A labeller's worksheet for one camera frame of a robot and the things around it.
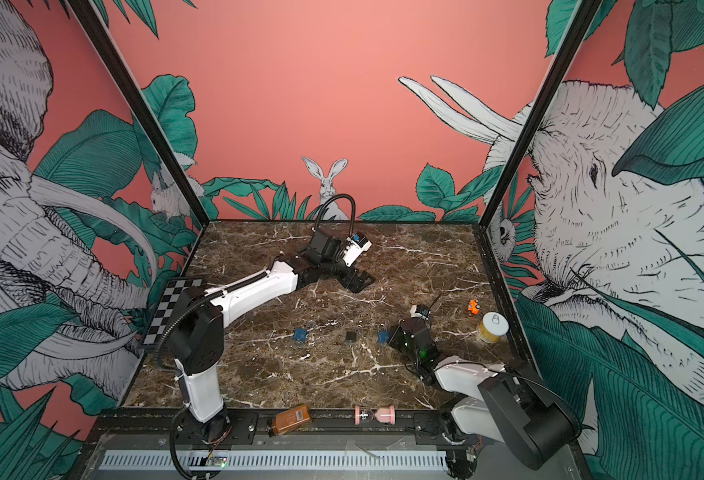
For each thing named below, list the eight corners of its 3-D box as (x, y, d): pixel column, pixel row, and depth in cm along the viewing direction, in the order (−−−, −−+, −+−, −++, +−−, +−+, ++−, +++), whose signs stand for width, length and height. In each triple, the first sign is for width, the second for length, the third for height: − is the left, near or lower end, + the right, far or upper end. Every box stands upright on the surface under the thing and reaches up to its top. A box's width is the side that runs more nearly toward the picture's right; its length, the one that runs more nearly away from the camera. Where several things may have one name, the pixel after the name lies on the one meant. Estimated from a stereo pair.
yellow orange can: (480, 342, 92) (487, 333, 87) (474, 320, 96) (480, 311, 91) (503, 342, 92) (512, 333, 87) (496, 321, 96) (504, 311, 91)
